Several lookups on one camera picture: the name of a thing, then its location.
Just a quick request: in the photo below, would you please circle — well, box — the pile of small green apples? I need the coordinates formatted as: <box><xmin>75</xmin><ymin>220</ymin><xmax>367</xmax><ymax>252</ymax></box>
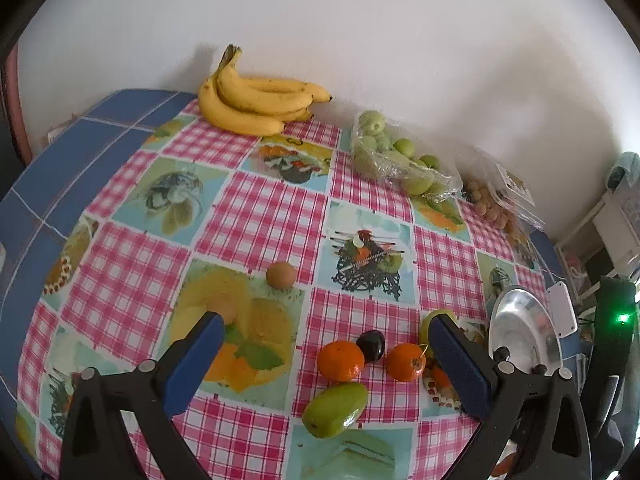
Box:
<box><xmin>354</xmin><ymin>110</ymin><xmax>451</xmax><ymax>197</ymax></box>

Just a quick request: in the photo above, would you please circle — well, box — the pink chair back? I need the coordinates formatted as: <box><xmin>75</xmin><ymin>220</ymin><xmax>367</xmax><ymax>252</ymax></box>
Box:
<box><xmin>0</xmin><ymin>45</ymin><xmax>31</xmax><ymax>166</ymax></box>

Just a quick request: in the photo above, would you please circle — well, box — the single brown longan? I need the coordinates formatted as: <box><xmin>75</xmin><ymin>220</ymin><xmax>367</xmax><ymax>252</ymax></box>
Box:
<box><xmin>266</xmin><ymin>261</ymin><xmax>296</xmax><ymax>290</ymax></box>
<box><xmin>212</xmin><ymin>299</ymin><xmax>238</xmax><ymax>325</ymax></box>

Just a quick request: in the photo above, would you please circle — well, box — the yellow banana bunch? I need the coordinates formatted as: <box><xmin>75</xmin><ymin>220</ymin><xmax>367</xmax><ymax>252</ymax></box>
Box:
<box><xmin>197</xmin><ymin>44</ymin><xmax>333</xmax><ymax>137</ymax></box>

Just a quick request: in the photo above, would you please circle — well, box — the large orange mandarin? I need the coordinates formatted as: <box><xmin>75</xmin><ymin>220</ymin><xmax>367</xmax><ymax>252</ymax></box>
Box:
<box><xmin>317</xmin><ymin>340</ymin><xmax>366</xmax><ymax>382</ymax></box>

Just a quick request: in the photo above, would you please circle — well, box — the dark plum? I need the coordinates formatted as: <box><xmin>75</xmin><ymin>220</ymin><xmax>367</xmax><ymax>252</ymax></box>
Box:
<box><xmin>356</xmin><ymin>330</ymin><xmax>386</xmax><ymax>363</ymax></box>

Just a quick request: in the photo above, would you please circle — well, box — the white shelf unit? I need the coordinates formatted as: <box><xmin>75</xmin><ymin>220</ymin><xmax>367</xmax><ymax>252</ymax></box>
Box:
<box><xmin>555</xmin><ymin>180</ymin><xmax>640</xmax><ymax>281</ymax></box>

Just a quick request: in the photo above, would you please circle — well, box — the pile of brown longans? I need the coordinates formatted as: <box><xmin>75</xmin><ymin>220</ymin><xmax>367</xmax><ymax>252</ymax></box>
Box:
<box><xmin>462</xmin><ymin>177</ymin><xmax>521</xmax><ymax>233</ymax></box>

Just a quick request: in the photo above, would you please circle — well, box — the clear plastic clamshell box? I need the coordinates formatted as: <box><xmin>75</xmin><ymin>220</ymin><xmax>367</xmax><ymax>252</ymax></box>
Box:
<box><xmin>462</xmin><ymin>147</ymin><xmax>546</xmax><ymax>233</ymax></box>

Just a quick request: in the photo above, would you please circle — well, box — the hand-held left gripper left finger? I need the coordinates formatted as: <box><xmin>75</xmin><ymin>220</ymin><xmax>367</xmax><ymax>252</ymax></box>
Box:
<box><xmin>60</xmin><ymin>311</ymin><xmax>226</xmax><ymax>480</ymax></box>

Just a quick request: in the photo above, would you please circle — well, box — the teal object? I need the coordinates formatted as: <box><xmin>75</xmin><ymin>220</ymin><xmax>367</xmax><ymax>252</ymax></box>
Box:
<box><xmin>607</xmin><ymin>151</ymin><xmax>640</xmax><ymax>191</ymax></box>

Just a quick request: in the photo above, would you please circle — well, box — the green mango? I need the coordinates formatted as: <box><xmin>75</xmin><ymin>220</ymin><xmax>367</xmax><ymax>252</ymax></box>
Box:
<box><xmin>301</xmin><ymin>381</ymin><xmax>370</xmax><ymax>439</ymax></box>
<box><xmin>419</xmin><ymin>308</ymin><xmax>458</xmax><ymax>356</ymax></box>

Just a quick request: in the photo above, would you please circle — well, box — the bag of green fruits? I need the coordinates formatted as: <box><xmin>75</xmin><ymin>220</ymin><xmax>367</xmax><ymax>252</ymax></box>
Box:
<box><xmin>350</xmin><ymin>110</ymin><xmax>463</xmax><ymax>203</ymax></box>

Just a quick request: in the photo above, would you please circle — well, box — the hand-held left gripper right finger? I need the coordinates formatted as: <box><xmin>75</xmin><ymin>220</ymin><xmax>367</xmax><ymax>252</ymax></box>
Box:
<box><xmin>427</xmin><ymin>314</ymin><xmax>593</xmax><ymax>480</ymax></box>

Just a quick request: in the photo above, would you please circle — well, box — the pink checkered printed tablecloth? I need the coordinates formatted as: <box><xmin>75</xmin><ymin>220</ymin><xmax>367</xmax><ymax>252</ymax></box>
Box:
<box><xmin>15</xmin><ymin>97</ymin><xmax>556</xmax><ymax>480</ymax></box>

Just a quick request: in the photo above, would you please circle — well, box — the orange mandarin with stem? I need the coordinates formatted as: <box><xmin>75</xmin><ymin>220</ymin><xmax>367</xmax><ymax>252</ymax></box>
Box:
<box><xmin>385</xmin><ymin>342</ymin><xmax>427</xmax><ymax>382</ymax></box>

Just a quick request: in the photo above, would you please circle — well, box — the white power adapter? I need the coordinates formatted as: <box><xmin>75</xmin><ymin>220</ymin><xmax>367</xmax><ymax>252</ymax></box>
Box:
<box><xmin>545</xmin><ymin>280</ymin><xmax>579</xmax><ymax>339</ymax></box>

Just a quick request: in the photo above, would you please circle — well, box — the round metal tray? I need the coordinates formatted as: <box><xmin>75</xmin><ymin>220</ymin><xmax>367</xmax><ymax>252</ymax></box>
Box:
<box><xmin>487</xmin><ymin>285</ymin><xmax>563</xmax><ymax>378</ymax></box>

